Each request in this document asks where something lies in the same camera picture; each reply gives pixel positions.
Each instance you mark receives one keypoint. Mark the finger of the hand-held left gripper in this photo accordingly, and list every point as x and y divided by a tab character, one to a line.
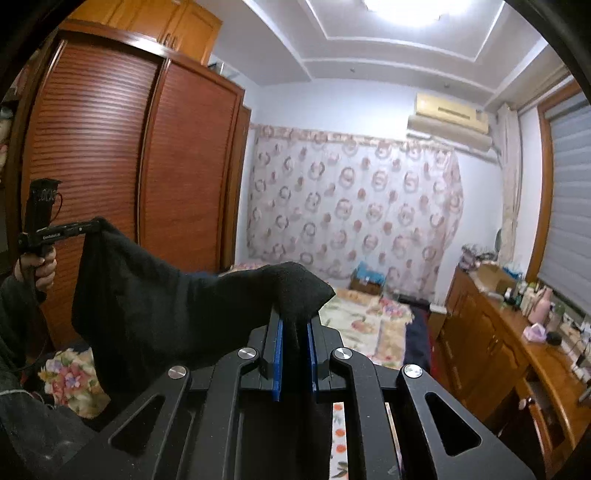
85	227

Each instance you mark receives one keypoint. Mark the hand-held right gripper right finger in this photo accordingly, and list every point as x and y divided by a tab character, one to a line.
314	364

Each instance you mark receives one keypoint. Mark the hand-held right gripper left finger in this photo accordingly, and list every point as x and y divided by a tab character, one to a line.
277	364

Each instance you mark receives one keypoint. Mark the black printed t-shirt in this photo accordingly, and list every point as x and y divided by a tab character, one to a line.
161	314

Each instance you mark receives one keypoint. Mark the person's left forearm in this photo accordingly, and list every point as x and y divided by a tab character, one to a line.
18	318

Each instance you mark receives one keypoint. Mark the person's left hand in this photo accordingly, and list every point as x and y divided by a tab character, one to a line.
44	272

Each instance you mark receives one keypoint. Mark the floral quilt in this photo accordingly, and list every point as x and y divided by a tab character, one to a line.
369	323

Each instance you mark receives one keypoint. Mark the brown louvered wardrobe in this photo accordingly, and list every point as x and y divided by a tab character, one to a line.
115	161

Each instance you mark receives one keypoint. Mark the cardboard box with blue bags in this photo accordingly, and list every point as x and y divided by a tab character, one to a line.
367	279

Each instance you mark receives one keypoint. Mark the navy bed sheet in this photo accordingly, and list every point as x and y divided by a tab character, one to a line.
418	337

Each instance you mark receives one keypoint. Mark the long wooden cabinet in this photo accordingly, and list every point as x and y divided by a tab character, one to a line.
480	350

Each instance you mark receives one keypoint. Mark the sheer circle-patterned curtain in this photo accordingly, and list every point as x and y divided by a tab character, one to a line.
355	203

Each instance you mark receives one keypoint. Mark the stack of folded fabrics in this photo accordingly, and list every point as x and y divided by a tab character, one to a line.
478	256

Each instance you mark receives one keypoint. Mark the open cardboard box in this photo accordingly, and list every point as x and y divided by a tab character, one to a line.
496	277

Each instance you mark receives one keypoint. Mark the person's dark clothing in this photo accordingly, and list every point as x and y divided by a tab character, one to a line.
41	429

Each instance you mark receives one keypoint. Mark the wooden overhead cabinets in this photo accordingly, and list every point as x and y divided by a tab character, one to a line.
152	23

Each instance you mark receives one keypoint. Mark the group of small bottles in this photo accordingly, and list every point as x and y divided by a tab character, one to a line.
521	295

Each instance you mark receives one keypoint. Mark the pink tissue pack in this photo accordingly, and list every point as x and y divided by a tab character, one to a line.
536	333

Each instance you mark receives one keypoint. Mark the pink bottle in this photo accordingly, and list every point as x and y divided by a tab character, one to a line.
539	307

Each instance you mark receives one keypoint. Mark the tied lace side curtain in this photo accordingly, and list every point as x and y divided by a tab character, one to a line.
509	184

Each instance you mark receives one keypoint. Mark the grey window blind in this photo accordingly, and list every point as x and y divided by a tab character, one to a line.
570	207

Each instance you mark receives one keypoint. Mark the ceiling light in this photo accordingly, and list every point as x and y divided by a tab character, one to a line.
404	8

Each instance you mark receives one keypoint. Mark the wall air conditioner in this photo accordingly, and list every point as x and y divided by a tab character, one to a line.
450	120

